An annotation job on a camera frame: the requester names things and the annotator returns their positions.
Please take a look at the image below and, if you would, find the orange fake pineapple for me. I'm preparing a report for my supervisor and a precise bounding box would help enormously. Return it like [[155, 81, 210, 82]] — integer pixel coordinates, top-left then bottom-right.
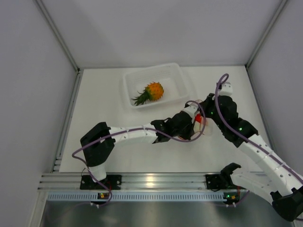
[[132, 82, 164, 106]]

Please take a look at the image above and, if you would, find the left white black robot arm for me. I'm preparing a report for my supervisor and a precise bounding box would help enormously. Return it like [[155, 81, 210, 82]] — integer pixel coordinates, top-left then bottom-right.
[[80, 110, 197, 189]]

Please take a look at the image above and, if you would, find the red fake fruit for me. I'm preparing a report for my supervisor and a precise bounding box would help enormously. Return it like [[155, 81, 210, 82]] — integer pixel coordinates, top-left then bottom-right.
[[195, 114, 203, 124]]

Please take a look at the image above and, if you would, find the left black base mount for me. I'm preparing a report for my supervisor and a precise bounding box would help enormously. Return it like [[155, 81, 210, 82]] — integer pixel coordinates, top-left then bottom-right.
[[80, 174, 122, 190]]

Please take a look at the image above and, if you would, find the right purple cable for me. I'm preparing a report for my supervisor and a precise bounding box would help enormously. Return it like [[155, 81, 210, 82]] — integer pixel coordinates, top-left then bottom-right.
[[214, 73, 303, 184]]

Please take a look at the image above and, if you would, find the white plastic basket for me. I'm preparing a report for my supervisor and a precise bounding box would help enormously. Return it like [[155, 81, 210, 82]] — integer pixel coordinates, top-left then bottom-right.
[[123, 63, 189, 109]]

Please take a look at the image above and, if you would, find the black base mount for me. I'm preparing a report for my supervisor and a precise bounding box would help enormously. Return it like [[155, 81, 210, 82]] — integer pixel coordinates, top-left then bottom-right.
[[205, 174, 232, 192], [80, 174, 122, 190]]

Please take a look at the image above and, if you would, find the purple cable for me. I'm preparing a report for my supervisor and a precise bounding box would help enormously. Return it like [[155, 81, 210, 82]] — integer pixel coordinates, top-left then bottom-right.
[[71, 100, 206, 204], [214, 73, 303, 184]]

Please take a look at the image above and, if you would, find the aluminium mounting rail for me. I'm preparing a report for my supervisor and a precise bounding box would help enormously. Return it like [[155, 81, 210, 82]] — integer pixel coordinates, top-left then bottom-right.
[[38, 173, 207, 191]]

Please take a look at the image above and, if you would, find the clear zip bag orange seal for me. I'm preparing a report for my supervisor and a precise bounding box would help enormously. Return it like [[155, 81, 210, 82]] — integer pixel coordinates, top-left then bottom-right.
[[192, 118, 213, 138]]

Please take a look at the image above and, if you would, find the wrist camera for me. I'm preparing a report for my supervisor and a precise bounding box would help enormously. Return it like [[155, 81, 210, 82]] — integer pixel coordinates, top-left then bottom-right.
[[218, 82, 233, 96], [182, 103, 200, 118]]

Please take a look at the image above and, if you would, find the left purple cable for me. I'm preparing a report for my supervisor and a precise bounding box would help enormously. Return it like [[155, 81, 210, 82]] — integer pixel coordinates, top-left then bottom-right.
[[71, 100, 206, 204]]

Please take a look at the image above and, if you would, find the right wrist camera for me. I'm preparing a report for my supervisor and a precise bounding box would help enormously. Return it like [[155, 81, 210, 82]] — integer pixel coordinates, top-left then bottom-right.
[[218, 82, 233, 96]]

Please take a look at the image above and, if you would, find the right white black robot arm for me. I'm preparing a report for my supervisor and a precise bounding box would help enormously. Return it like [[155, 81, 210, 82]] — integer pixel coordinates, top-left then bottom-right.
[[201, 93, 303, 222]]

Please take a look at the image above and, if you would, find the slotted cable duct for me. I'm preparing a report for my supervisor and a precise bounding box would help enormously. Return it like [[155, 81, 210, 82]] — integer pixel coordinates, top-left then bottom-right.
[[47, 191, 249, 202]]

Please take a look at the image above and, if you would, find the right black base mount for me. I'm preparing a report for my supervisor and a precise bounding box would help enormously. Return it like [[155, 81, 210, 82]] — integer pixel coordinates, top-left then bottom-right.
[[205, 174, 232, 192]]

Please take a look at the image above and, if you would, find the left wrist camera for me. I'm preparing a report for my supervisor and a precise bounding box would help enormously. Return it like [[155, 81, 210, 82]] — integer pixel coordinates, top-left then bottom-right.
[[182, 103, 200, 118]]

